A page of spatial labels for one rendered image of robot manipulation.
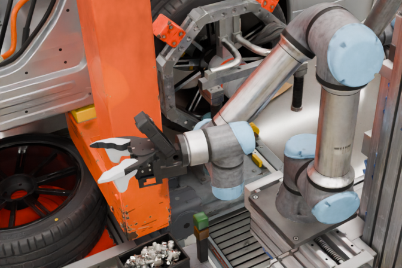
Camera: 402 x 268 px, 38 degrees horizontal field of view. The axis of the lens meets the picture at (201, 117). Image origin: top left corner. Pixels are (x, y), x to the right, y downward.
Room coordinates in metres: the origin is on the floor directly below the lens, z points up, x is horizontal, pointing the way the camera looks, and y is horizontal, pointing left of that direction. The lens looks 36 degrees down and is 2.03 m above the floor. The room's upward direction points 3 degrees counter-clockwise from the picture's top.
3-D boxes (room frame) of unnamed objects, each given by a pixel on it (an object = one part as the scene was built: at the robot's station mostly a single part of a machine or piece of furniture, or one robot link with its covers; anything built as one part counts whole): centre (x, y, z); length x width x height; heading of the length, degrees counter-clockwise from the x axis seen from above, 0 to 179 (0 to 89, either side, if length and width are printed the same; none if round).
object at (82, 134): (1.79, 0.37, 0.69); 0.52 x 0.17 x 0.35; 26
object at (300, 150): (1.22, -0.28, 0.98); 0.13 x 0.12 x 0.14; 14
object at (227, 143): (1.03, -0.06, 1.21); 0.11 x 0.08 x 0.09; 104
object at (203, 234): (1.35, 0.02, 0.59); 0.04 x 0.04 x 0.04; 26
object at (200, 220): (1.35, 0.02, 0.64); 0.04 x 0.04 x 0.04; 26
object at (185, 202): (1.83, 0.17, 0.26); 0.42 x 0.18 x 0.35; 26
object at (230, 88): (1.87, -0.13, 0.85); 0.21 x 0.14 x 0.14; 26
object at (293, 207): (1.23, -0.28, 0.87); 0.15 x 0.15 x 0.10
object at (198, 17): (1.93, -0.10, 0.85); 0.54 x 0.07 x 0.54; 116
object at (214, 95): (1.67, -0.04, 0.93); 0.09 x 0.05 x 0.05; 26
